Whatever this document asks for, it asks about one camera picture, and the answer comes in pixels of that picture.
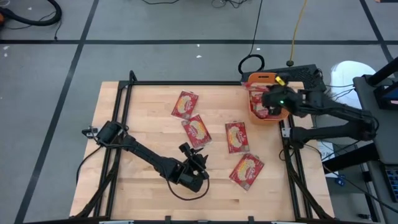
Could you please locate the black keyboard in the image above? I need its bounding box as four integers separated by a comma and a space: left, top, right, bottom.
382, 164, 398, 203

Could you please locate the red popcorn bag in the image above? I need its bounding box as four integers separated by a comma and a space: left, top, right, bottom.
170, 90, 200, 121
224, 121, 250, 155
229, 152, 265, 191
252, 102, 271, 119
241, 81, 271, 104
181, 114, 213, 149

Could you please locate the black left base cable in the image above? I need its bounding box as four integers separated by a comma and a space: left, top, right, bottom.
75, 143, 105, 185

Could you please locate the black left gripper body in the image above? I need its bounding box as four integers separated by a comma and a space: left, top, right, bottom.
169, 142, 210, 193

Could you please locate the orange plastic basket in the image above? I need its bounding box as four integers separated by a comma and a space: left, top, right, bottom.
247, 72, 290, 126

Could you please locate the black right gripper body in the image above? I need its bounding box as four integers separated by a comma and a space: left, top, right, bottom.
262, 84, 301, 116

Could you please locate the black floor cable tangle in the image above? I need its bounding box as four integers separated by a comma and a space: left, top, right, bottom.
210, 0, 250, 9

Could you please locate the grey side desk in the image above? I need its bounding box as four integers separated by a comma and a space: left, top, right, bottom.
353, 74, 398, 166

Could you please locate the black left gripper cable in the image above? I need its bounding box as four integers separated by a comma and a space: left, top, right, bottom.
166, 177, 211, 202

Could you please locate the black coiled hanging cable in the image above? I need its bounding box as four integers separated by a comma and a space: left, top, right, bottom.
238, 0, 266, 75

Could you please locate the black desk leg beam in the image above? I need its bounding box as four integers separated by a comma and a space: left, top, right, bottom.
322, 142, 379, 175

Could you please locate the black desk monitor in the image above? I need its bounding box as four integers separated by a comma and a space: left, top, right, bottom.
374, 83, 398, 110

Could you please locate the yellow hanging cable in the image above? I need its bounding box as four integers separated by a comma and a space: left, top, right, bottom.
285, 0, 308, 68

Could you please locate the white round bin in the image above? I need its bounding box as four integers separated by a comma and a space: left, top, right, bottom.
330, 60, 377, 110

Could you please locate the black computer tower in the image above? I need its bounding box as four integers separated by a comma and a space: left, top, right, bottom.
241, 63, 327, 100

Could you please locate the white paper sheet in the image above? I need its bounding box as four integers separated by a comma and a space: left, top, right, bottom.
317, 141, 340, 179

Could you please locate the black aluminium table frame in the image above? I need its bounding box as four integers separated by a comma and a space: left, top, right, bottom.
70, 70, 335, 224

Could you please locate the black vacuum hose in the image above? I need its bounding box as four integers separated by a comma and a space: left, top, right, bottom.
0, 0, 63, 27

